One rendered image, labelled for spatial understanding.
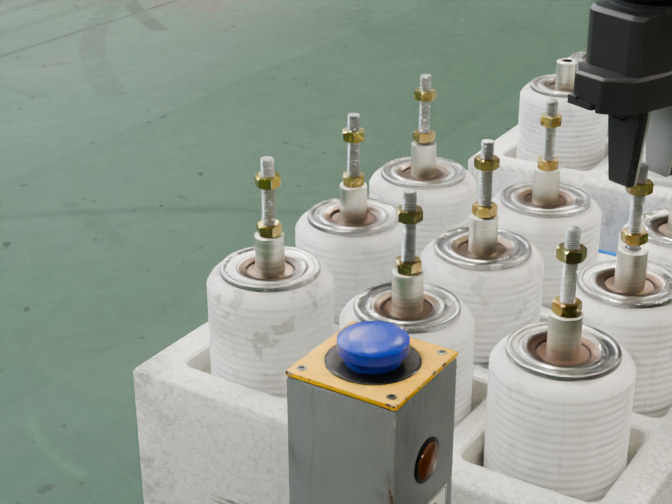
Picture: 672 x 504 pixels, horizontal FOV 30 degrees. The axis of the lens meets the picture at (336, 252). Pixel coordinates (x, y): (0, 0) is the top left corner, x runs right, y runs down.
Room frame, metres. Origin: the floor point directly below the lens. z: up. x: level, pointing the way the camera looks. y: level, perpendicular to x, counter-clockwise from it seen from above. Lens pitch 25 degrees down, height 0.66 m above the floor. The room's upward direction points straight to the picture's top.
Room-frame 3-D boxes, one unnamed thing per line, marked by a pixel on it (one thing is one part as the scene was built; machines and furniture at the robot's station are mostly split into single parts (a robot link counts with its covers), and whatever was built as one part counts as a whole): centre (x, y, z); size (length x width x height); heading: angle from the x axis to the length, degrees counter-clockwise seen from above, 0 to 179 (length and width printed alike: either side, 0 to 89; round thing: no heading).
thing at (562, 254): (0.72, -0.15, 0.32); 0.02 x 0.02 x 0.01; 59
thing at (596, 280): (0.82, -0.21, 0.25); 0.08 x 0.08 x 0.01
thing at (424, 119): (1.05, -0.08, 0.30); 0.01 x 0.01 x 0.08
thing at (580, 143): (1.31, -0.25, 0.16); 0.10 x 0.10 x 0.18
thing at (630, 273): (0.82, -0.21, 0.26); 0.02 x 0.02 x 0.03
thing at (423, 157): (1.05, -0.08, 0.26); 0.02 x 0.02 x 0.03
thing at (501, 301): (0.89, -0.11, 0.16); 0.10 x 0.10 x 0.18
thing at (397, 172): (1.05, -0.08, 0.25); 0.08 x 0.08 x 0.01
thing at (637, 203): (0.82, -0.21, 0.31); 0.01 x 0.01 x 0.08
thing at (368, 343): (0.60, -0.02, 0.32); 0.04 x 0.04 x 0.02
